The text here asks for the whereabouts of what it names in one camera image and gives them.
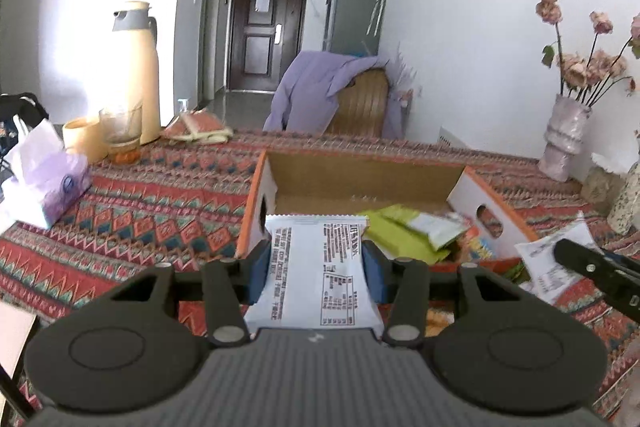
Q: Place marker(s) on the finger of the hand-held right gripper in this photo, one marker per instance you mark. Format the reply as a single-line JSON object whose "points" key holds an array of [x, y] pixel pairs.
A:
{"points": [[577, 257]]}

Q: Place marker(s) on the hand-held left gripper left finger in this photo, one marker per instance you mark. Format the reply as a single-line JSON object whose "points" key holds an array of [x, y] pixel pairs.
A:
{"points": [[259, 272]]}

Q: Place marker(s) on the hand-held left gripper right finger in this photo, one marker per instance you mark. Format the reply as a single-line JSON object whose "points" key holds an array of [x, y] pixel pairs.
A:
{"points": [[374, 272]]}

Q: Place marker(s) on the lime green snack packet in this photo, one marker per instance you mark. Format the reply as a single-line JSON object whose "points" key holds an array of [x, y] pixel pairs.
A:
{"points": [[390, 232]]}

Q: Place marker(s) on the lime and white snack packet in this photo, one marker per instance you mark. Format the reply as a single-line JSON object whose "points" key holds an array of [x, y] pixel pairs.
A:
{"points": [[435, 229]]}

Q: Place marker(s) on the red cardboard box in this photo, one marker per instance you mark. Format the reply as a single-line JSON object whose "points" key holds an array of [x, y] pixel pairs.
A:
{"points": [[350, 179]]}

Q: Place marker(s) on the white floral vase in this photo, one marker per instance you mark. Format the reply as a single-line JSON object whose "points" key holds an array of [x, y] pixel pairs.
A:
{"points": [[627, 202]]}

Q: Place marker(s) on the orange and blue snack packet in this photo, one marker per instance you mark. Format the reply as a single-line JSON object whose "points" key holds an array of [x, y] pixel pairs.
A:
{"points": [[477, 244]]}

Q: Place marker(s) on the pink textured vase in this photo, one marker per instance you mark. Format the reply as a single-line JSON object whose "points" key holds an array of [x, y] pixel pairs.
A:
{"points": [[565, 137]]}

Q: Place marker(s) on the folded patterned cloth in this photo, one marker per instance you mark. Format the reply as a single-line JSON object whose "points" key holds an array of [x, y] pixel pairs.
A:
{"points": [[197, 127]]}

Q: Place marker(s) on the wooden chair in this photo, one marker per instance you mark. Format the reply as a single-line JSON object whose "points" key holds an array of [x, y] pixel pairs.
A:
{"points": [[362, 107]]}

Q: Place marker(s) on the dried pink roses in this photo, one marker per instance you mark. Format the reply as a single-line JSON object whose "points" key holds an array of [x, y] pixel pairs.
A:
{"points": [[575, 69]]}

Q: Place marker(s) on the purple jacket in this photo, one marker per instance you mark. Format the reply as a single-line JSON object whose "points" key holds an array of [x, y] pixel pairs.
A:
{"points": [[305, 87]]}

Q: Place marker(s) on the clear drinking glass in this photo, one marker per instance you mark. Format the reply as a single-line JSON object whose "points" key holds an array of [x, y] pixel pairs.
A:
{"points": [[121, 132]]}

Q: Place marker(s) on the white dried grass bunch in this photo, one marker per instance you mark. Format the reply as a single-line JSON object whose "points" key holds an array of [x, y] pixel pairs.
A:
{"points": [[405, 77]]}

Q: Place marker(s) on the dark brown door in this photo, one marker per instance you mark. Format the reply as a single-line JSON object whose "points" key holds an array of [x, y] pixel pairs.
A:
{"points": [[265, 52]]}

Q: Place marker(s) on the yellow mug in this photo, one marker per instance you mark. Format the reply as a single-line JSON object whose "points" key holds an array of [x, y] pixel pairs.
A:
{"points": [[82, 139]]}

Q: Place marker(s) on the yellow thermos jug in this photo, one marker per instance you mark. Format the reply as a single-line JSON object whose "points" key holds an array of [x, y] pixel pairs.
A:
{"points": [[137, 72]]}

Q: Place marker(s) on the purple tissue pack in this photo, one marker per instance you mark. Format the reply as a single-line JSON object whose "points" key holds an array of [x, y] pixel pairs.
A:
{"points": [[45, 177]]}

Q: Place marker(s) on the grey refrigerator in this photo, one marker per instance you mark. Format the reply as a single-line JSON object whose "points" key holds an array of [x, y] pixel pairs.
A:
{"points": [[350, 22]]}

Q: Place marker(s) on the white paper on door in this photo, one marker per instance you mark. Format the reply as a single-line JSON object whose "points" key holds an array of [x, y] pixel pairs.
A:
{"points": [[262, 2]]}

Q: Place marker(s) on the dark bag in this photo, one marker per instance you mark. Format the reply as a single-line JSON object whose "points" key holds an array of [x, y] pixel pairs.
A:
{"points": [[20, 109]]}

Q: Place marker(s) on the white wall vent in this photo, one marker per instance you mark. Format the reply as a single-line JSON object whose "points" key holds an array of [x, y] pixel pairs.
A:
{"points": [[450, 138]]}

